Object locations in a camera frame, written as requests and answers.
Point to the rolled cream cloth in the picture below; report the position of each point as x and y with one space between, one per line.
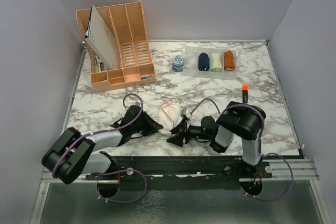
216 64

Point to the blue item in organizer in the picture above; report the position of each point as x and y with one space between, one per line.
147 77

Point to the orange desk file organizer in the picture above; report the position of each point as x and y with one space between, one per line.
127 23

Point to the white perforated board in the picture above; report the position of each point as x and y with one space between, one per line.
101 39

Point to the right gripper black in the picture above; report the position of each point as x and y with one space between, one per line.
178 139

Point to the white pink underwear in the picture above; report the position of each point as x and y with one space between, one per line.
168 116

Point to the orange capped marker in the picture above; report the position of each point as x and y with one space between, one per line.
245 93

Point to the small blue white jar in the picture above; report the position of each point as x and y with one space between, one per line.
178 63

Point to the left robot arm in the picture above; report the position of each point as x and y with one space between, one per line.
75 153

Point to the rolled orange cloth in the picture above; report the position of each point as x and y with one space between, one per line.
229 61

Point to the clear plastic tray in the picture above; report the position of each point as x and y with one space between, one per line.
191 64

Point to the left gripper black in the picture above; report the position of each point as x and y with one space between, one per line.
152 126

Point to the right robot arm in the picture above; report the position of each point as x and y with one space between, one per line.
240 119

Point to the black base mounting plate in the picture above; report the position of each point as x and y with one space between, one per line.
183 172

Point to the aluminium rail frame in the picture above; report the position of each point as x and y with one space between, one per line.
291 195

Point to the navy blue underwear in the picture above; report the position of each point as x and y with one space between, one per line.
203 62

